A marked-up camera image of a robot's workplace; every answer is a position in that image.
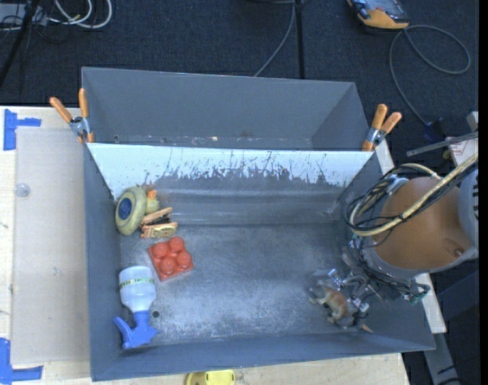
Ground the yellow-green round disc, blue centre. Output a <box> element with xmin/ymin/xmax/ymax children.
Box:
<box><xmin>114</xmin><ymin>185</ymin><xmax>149</xmax><ymax>237</ymax></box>

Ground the red studded toy brick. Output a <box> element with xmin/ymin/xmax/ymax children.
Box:
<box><xmin>147</xmin><ymin>236</ymin><xmax>195</xmax><ymax>282</ymax></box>

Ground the white and blue spray bottle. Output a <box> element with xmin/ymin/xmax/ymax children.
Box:
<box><xmin>112</xmin><ymin>265</ymin><xmax>161</xmax><ymax>351</ymax></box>

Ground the orange and tan clip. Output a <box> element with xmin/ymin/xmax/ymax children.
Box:
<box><xmin>139</xmin><ymin>206</ymin><xmax>179</xmax><ymax>239</ymax></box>

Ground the brown toy animal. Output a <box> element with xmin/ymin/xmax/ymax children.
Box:
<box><xmin>307</xmin><ymin>281</ymin><xmax>356</xmax><ymax>329</ymax></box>

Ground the grey metal bin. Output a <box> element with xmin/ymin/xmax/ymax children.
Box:
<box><xmin>79</xmin><ymin>66</ymin><xmax>437</xmax><ymax>383</ymax></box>

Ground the pale flat board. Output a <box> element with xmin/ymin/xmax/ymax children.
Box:
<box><xmin>10</xmin><ymin>128</ymin><xmax>93</xmax><ymax>367</ymax></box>

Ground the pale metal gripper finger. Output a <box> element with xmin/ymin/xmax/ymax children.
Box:
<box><xmin>342</xmin><ymin>299</ymin><xmax>372</xmax><ymax>328</ymax></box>
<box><xmin>315</xmin><ymin>269</ymin><xmax>348</xmax><ymax>292</ymax></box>

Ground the small green and orange toy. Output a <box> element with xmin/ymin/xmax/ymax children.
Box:
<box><xmin>144</xmin><ymin>189</ymin><xmax>162</xmax><ymax>215</ymax></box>

